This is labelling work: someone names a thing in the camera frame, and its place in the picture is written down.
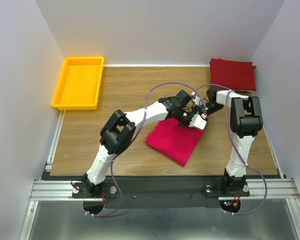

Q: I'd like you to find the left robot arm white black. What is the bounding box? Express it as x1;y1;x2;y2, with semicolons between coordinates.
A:
82;90;204;197

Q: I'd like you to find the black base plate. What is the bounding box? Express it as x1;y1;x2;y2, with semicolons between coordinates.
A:
72;175;250;215

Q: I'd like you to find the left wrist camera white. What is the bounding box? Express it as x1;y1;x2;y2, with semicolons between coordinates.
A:
189;113;207;131

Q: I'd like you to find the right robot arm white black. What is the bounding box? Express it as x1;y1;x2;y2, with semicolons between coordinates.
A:
206;86;263;195

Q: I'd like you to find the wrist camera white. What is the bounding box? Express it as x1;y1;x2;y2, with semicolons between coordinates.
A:
191;92;203;106
189;113;207;131

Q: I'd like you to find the folded dark red shirt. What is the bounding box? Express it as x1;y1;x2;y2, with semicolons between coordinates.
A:
209;58;257;92

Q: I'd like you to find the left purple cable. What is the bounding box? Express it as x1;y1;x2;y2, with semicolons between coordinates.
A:
84;82;208;218

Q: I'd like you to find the yellow plastic tray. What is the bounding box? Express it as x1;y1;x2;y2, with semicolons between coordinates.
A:
51;56;104;111

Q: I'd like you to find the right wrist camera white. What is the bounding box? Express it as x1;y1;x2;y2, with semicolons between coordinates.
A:
191;92;203;106

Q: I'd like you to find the pink red t shirt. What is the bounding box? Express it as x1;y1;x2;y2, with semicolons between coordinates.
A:
145;118;204;167

